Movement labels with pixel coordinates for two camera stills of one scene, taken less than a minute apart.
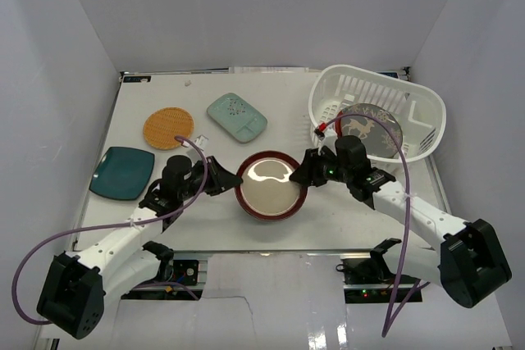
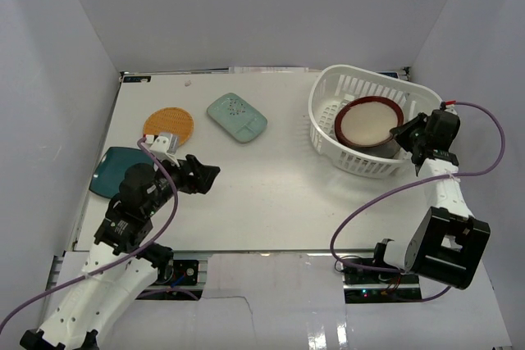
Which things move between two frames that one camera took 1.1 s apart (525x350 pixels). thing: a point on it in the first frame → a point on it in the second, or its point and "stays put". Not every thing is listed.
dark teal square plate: (124, 173) stays put
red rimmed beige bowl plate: (266, 192) → (366, 121)
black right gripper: (308, 170) → (400, 133)
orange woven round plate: (163, 125) stays put
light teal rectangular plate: (237, 118) stays put
